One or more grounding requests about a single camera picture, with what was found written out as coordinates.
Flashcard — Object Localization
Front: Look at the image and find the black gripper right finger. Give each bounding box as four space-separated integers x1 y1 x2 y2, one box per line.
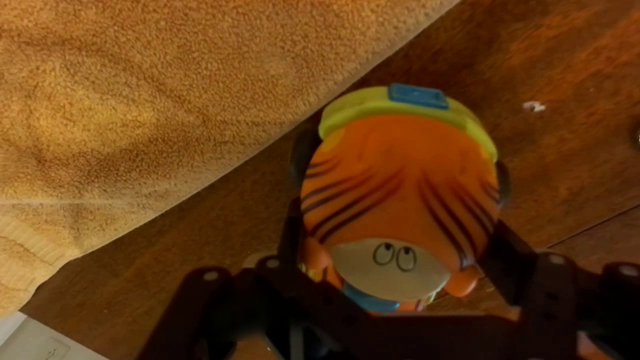
475 218 640 360

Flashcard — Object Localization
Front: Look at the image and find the orange tiger toy car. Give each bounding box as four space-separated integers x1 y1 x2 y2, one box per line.
289 82 513 315

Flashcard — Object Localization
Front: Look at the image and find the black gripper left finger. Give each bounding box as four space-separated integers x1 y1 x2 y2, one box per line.
136 197 335 360

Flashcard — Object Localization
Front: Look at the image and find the tan towel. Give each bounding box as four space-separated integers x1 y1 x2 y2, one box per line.
0 0 462 319

